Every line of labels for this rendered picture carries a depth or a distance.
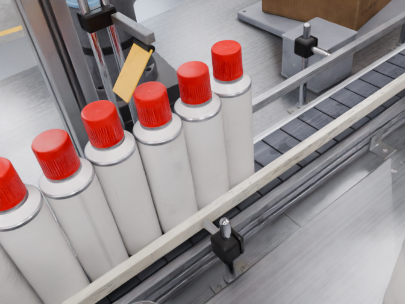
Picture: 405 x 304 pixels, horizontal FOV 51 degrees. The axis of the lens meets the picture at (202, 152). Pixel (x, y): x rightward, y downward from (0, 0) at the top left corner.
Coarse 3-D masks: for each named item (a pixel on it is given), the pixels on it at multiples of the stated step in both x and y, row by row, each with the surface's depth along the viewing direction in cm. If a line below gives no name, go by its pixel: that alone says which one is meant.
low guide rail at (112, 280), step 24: (384, 96) 64; (336, 120) 60; (312, 144) 57; (264, 168) 55; (288, 168) 57; (240, 192) 52; (192, 216) 50; (216, 216) 52; (168, 240) 48; (120, 264) 46; (144, 264) 47; (96, 288) 44
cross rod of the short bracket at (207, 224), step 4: (204, 220) 50; (208, 220) 50; (204, 224) 50; (208, 224) 49; (212, 224) 49; (204, 228) 50; (208, 228) 49; (212, 228) 49; (216, 228) 49; (208, 232) 49; (212, 232) 49
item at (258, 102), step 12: (384, 24) 69; (396, 24) 70; (372, 36) 67; (348, 48) 65; (360, 48) 67; (324, 60) 63; (336, 60) 64; (300, 72) 62; (312, 72) 62; (288, 84) 60; (300, 84) 62; (264, 96) 58; (276, 96) 59
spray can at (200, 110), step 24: (192, 72) 42; (192, 96) 43; (216, 96) 46; (192, 120) 44; (216, 120) 45; (192, 144) 46; (216, 144) 47; (192, 168) 49; (216, 168) 49; (216, 192) 51
